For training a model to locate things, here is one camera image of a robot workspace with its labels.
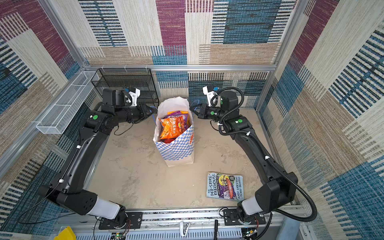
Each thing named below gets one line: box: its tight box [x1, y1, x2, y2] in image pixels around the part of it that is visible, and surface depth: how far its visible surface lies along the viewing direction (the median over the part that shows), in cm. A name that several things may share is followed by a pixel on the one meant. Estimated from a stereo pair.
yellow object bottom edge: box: [54, 226, 77, 240], surface depth 71 cm
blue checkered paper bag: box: [153, 96, 195, 167], surface depth 80 cm
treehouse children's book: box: [206, 172, 244, 200], surface depth 83 cm
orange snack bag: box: [158, 115, 185, 140], surface depth 81 cm
